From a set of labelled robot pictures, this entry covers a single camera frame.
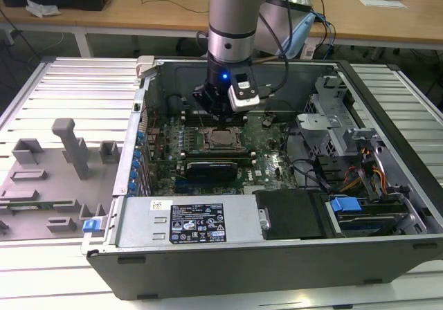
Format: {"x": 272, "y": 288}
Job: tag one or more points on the thin metal locking lever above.
{"x": 201, "y": 120}

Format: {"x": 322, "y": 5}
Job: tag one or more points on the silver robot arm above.
{"x": 235, "y": 12}

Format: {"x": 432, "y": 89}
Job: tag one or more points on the CPU socket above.
{"x": 221, "y": 139}

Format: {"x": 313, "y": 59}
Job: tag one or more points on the blue slot clip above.
{"x": 133, "y": 176}
{"x": 135, "y": 165}
{"x": 140, "y": 137}
{"x": 131, "y": 186}
{"x": 137, "y": 155}

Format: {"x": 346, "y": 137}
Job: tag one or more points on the black round cylinder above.
{"x": 174, "y": 106}

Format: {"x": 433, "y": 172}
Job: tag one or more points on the black graphics card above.
{"x": 211, "y": 173}

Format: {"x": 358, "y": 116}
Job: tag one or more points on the green motherboard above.
{"x": 266, "y": 157}

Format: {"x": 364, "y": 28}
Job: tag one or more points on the pale blue teach pendant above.
{"x": 299, "y": 36}

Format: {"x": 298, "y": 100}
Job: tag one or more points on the white power adapter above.
{"x": 309, "y": 51}

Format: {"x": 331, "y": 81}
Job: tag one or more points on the silver drive cage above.
{"x": 322, "y": 130}

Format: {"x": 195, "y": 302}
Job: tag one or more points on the wooden desk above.
{"x": 104, "y": 16}

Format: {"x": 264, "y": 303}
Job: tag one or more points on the black optical drive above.
{"x": 294, "y": 213}

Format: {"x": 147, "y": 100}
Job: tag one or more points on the silver power supply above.
{"x": 138, "y": 220}

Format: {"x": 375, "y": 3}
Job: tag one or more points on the hard disk in blue carrier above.
{"x": 346, "y": 206}

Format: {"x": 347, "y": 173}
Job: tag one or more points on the black open PC case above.
{"x": 242, "y": 272}

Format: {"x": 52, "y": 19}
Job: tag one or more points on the blue case latch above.
{"x": 90, "y": 225}

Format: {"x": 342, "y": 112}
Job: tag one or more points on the white paper sheet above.
{"x": 382, "y": 3}

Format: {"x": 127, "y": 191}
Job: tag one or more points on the white crumpled paper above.
{"x": 41, "y": 9}

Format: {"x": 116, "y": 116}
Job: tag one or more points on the grey parts rack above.
{"x": 45, "y": 192}

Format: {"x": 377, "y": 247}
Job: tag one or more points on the green RAM stick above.
{"x": 27, "y": 206}

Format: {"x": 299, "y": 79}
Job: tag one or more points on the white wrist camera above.
{"x": 244, "y": 98}

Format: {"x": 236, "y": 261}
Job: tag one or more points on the silver disk bay frame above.
{"x": 391, "y": 164}

